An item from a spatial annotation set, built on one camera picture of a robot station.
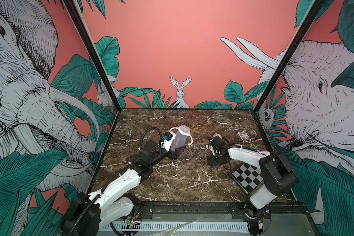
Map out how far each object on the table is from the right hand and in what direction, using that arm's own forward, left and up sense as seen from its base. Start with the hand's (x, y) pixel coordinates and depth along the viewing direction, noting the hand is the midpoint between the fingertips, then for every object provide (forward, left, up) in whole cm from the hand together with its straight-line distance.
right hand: (213, 159), depth 92 cm
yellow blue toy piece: (+10, -28, 0) cm, 30 cm away
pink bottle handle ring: (+1, +21, +30) cm, 37 cm away
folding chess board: (-11, -19, +1) cm, 22 cm away
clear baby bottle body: (-3, +21, +26) cm, 33 cm away
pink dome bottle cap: (+17, -4, +3) cm, 18 cm away
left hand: (0, +21, +22) cm, 30 cm away
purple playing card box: (+18, -25, 0) cm, 31 cm away
